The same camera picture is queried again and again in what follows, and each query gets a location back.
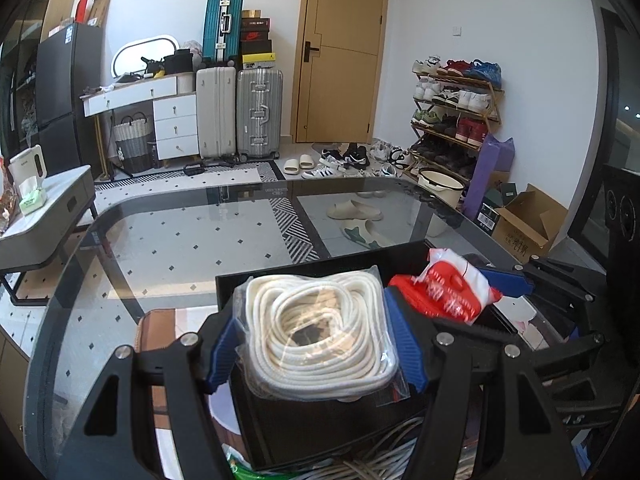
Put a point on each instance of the green tissue pack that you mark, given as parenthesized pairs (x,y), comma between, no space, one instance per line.
(40,200)

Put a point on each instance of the pile of sneakers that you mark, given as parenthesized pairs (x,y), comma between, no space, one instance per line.
(360,157)

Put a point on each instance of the green white slipper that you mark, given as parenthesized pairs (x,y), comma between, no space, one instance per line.
(367,235)

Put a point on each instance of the open cardboard box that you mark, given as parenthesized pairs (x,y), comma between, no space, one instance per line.
(525,240)

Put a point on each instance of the white plastic basin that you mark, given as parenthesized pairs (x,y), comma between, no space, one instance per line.
(440,187)

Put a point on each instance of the grey side table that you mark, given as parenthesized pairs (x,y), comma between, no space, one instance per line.
(45,230)

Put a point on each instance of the beige slipper pair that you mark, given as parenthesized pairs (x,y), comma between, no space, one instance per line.
(352,210)

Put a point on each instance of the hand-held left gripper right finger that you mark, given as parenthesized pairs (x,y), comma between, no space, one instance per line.
(407,340)

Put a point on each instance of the black cardboard box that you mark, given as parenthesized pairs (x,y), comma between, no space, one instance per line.
(280,420)

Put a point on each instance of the black white patterned rug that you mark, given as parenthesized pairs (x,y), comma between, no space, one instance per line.
(200,177)

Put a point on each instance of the white vanity desk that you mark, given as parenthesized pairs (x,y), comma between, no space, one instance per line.
(172,120)

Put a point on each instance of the dark green boxes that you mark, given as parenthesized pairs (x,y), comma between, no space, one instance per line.
(490,215)

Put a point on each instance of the teal suitcase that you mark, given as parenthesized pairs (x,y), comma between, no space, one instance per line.
(222,27)

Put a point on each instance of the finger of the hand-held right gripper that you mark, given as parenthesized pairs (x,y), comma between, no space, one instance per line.
(510,281)
(575,346)

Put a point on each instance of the green and white packet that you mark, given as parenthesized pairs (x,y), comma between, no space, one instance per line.
(240,467)

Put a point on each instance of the red and white packet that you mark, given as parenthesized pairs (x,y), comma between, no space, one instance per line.
(450,285)

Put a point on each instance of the wooden door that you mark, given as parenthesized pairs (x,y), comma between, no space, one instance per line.
(340,85)

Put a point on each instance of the oval white-framed mirror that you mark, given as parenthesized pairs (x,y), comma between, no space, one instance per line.
(145,52)

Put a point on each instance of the white suitcase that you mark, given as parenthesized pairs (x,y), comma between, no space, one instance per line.
(216,110)

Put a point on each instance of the dark refrigerator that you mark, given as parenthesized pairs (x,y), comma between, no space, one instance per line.
(65,90)

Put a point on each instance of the orange snack bag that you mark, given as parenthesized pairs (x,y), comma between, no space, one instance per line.
(6,205)

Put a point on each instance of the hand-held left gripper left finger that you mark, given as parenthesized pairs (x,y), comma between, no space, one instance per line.
(222,355)

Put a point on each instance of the grey white laundry basket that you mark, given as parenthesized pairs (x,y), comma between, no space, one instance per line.
(132,142)

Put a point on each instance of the flat cardboard boxes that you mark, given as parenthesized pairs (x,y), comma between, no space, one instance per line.
(97,7)

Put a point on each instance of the white electric kettle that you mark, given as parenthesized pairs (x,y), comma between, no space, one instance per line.
(27,162)

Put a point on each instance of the tan shoe box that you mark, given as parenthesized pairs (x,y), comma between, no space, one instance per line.
(251,14)

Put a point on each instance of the black bag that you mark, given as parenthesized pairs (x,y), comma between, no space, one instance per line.
(178,62)

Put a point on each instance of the wooden shoe rack with shoes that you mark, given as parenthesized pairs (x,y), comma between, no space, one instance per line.
(452,100)

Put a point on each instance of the silver suitcase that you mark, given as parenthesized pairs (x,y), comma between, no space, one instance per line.
(259,110)

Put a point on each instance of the dark glass cabinet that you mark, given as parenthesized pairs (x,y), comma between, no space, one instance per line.
(20,85)

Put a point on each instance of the red black shoe box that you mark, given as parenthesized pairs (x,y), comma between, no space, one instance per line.
(255,35)

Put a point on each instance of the yellow shoe box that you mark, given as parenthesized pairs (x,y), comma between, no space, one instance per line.
(258,61)

